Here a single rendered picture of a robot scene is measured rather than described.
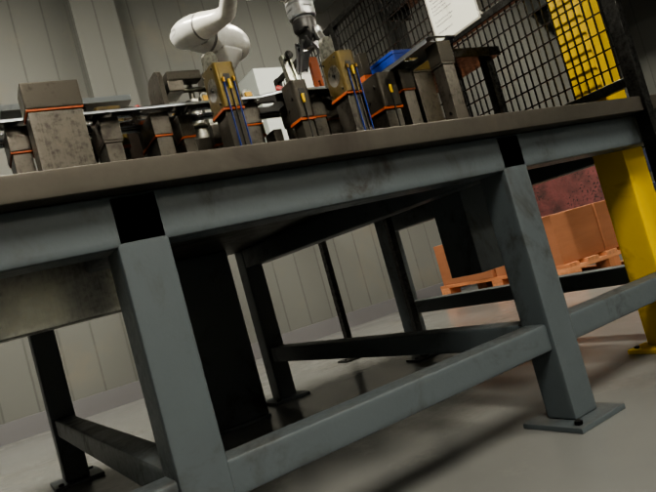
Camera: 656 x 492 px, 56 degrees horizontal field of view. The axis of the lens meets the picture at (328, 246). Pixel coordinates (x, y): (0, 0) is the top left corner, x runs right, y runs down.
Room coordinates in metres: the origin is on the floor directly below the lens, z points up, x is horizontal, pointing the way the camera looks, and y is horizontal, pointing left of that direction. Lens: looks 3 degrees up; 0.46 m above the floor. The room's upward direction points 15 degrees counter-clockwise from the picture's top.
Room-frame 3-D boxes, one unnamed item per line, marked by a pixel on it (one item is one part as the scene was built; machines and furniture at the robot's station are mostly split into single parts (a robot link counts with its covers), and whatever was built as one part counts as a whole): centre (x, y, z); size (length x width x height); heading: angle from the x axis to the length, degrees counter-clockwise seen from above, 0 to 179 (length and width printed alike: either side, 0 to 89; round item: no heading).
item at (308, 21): (1.90, -0.11, 1.21); 0.08 x 0.07 x 0.09; 30
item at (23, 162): (1.45, 0.66, 0.84); 0.12 x 0.05 x 0.29; 30
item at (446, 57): (1.65, -0.43, 0.84); 0.05 x 0.05 x 0.29; 30
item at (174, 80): (1.89, 0.31, 0.95); 0.18 x 0.13 x 0.49; 120
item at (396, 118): (1.76, -0.28, 0.84); 0.12 x 0.07 x 0.28; 30
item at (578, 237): (4.35, -1.40, 0.23); 1.31 x 0.94 x 0.45; 23
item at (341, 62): (1.68, -0.17, 0.87); 0.12 x 0.07 x 0.35; 30
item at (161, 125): (1.62, 0.36, 0.84); 0.12 x 0.05 x 0.29; 30
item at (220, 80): (1.53, 0.15, 0.87); 0.12 x 0.07 x 0.35; 30
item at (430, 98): (1.92, -0.41, 0.88); 0.08 x 0.08 x 0.36; 30
